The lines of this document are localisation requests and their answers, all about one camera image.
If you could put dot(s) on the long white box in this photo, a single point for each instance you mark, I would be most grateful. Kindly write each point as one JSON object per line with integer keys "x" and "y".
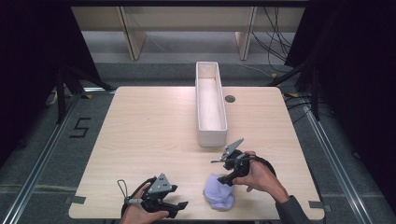
{"x": 211, "y": 137}

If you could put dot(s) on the person's right hand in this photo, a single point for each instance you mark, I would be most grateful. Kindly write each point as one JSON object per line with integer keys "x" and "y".
{"x": 261, "y": 179}

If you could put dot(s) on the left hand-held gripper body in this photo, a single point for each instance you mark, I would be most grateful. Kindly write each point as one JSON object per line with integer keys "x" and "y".
{"x": 159, "y": 185}

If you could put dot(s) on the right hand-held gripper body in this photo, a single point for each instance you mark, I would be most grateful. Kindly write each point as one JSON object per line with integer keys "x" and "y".
{"x": 239, "y": 161}

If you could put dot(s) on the dark round table grommet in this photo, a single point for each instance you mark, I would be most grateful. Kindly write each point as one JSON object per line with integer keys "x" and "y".
{"x": 230, "y": 99}

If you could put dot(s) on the grey tape strip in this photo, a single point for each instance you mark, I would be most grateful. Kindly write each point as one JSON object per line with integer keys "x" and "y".
{"x": 74, "y": 199}
{"x": 317, "y": 204}

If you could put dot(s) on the person's left hand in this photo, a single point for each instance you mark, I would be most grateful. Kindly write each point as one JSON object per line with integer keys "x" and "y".
{"x": 134, "y": 216}

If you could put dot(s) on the dark curtain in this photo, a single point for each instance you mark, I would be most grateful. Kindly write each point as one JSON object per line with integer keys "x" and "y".
{"x": 358, "y": 77}
{"x": 31, "y": 62}

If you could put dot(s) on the black metal stand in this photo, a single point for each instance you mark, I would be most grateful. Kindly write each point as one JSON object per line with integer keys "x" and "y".
{"x": 315, "y": 93}
{"x": 60, "y": 99}

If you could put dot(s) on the aluminium floor rail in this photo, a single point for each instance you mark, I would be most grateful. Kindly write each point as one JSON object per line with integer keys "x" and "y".
{"x": 336, "y": 168}
{"x": 40, "y": 158}

